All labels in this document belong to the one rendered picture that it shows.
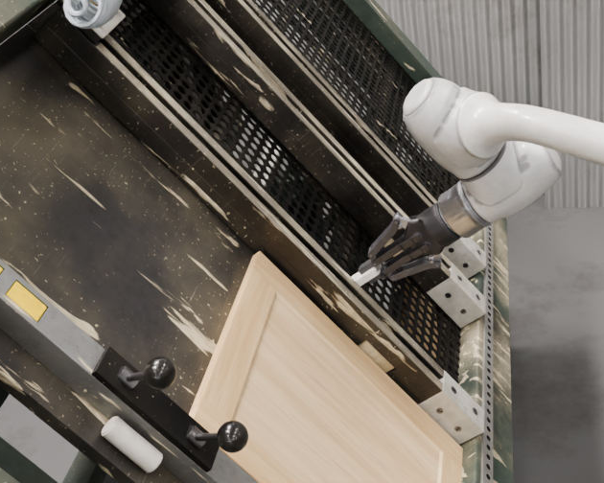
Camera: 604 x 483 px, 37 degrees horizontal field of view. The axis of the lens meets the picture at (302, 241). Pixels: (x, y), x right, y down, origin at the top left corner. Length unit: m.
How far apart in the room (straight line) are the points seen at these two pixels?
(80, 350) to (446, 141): 0.64
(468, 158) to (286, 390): 0.46
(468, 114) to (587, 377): 2.06
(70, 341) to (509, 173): 0.74
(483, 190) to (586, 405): 1.82
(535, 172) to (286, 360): 0.50
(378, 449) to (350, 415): 0.08
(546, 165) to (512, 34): 2.65
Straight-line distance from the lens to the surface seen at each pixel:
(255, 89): 1.89
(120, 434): 1.17
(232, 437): 1.10
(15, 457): 1.16
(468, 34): 4.15
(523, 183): 1.52
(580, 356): 3.45
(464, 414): 1.78
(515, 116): 1.38
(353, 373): 1.63
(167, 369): 1.07
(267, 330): 1.50
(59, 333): 1.16
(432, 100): 1.42
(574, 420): 3.20
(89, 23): 1.34
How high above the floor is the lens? 2.17
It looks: 30 degrees down
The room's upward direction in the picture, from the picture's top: 11 degrees counter-clockwise
